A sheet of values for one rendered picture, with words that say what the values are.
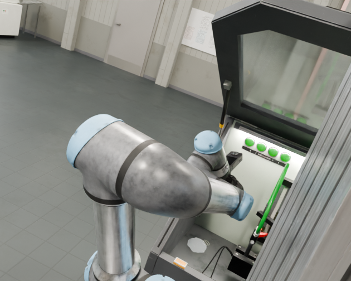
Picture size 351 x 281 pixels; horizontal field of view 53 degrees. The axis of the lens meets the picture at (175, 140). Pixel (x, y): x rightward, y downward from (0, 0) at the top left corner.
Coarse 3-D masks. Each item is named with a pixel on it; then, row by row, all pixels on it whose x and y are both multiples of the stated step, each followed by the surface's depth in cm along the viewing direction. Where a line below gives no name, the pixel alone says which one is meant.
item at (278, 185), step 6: (288, 162) 146; (288, 168) 141; (282, 174) 136; (282, 180) 134; (276, 186) 133; (276, 192) 131; (270, 198) 166; (270, 204) 129; (264, 216) 129; (264, 222) 130; (258, 228) 132
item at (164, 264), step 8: (160, 256) 142; (168, 256) 143; (160, 264) 142; (168, 264) 141; (160, 272) 143; (168, 272) 142; (176, 272) 140; (184, 272) 139; (192, 272) 139; (200, 272) 141; (176, 280) 141; (184, 280) 140; (192, 280) 138; (200, 280) 137; (208, 280) 137
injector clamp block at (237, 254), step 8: (240, 248) 159; (232, 256) 153; (240, 256) 153; (248, 256) 157; (256, 256) 157; (232, 264) 154; (240, 264) 152; (248, 264) 151; (240, 272) 153; (248, 272) 151
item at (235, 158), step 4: (232, 152) 119; (236, 152) 119; (228, 156) 117; (232, 156) 117; (236, 156) 117; (240, 156) 117; (228, 160) 115; (232, 160) 115; (236, 160) 115; (240, 160) 118; (232, 164) 113; (236, 164) 115; (232, 168) 113
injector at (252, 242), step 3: (255, 228) 151; (252, 234) 151; (252, 237) 151; (255, 237) 151; (258, 237) 151; (252, 240) 150; (255, 240) 151; (249, 243) 154; (252, 243) 149; (249, 246) 153; (246, 249) 155; (249, 249) 153; (246, 252) 154; (249, 252) 154; (246, 255) 155
